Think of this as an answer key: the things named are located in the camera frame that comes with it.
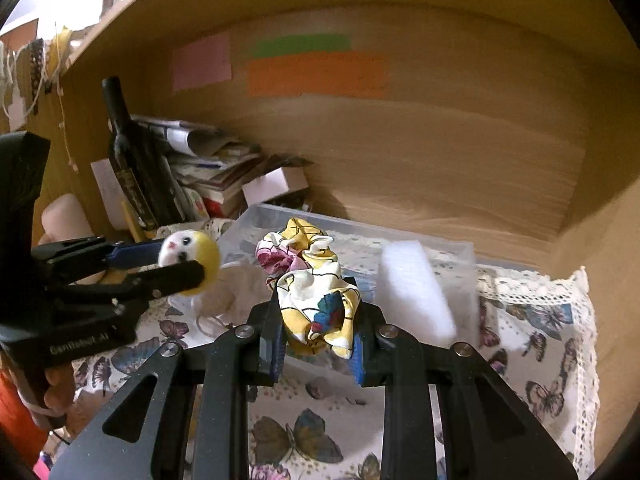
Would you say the yellow white plush toy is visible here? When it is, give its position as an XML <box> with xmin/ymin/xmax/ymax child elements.
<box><xmin>157</xmin><ymin>230</ymin><xmax>220</xmax><ymax>297</ymax></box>

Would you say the white foam sponge block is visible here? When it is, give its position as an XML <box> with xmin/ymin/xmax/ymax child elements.
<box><xmin>374</xmin><ymin>240</ymin><xmax>457</xmax><ymax>348</ymax></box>

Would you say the yellow floral fabric cloth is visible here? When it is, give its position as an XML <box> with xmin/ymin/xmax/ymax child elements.
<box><xmin>255</xmin><ymin>217</ymin><xmax>361</xmax><ymax>360</ymax></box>

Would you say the person's left hand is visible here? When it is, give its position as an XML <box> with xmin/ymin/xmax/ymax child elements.
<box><xmin>9</xmin><ymin>361</ymin><xmax>75</xmax><ymax>431</ymax></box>

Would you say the wooden cylinder stick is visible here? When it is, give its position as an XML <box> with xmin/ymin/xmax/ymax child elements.
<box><xmin>120</xmin><ymin>200</ymin><xmax>146</xmax><ymax>243</ymax></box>

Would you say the white handwritten note card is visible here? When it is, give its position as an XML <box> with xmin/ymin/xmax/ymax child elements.
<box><xmin>90</xmin><ymin>158</ymin><xmax>128</xmax><ymax>231</ymax></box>

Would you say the dark wine bottle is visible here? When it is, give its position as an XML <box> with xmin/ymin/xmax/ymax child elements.
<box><xmin>101</xmin><ymin>76</ymin><xmax>177</xmax><ymax>230</ymax></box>

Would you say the butterfly print lace tablecloth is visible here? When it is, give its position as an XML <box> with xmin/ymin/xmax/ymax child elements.
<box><xmin>70</xmin><ymin>235</ymin><xmax>599</xmax><ymax>479</ymax></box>

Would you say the stack of papers and books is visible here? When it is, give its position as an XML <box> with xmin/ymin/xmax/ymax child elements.
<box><xmin>132</xmin><ymin>115</ymin><xmax>311</xmax><ymax>218</ymax></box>

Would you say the small white cardboard box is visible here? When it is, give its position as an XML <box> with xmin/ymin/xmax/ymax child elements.
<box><xmin>242</xmin><ymin>167</ymin><xmax>309</xmax><ymax>206</ymax></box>

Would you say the clear plastic storage box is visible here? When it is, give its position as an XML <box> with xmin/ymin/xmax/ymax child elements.
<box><xmin>162</xmin><ymin>204</ymin><xmax>480</xmax><ymax>347</ymax></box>

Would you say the pink paper note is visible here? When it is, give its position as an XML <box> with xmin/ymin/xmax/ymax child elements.
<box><xmin>171</xmin><ymin>32</ymin><xmax>233</xmax><ymax>92</ymax></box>

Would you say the green paper note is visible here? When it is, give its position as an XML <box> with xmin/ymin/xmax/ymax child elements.
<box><xmin>252</xmin><ymin>34</ymin><xmax>352</xmax><ymax>58</ymax></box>

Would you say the orange paper note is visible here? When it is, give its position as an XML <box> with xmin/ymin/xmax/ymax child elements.
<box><xmin>246</xmin><ymin>51</ymin><xmax>388</xmax><ymax>99</ymax></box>

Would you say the pink mug with handle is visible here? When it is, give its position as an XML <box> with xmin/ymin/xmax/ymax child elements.
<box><xmin>38</xmin><ymin>193</ymin><xmax>94</xmax><ymax>245</ymax></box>

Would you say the white drawstring pouch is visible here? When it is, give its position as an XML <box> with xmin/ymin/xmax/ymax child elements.
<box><xmin>192</xmin><ymin>261</ymin><xmax>271</xmax><ymax>339</ymax></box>

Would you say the hanging beige string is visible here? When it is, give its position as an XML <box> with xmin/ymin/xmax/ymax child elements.
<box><xmin>46</xmin><ymin>27</ymin><xmax>80</xmax><ymax>175</ymax></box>

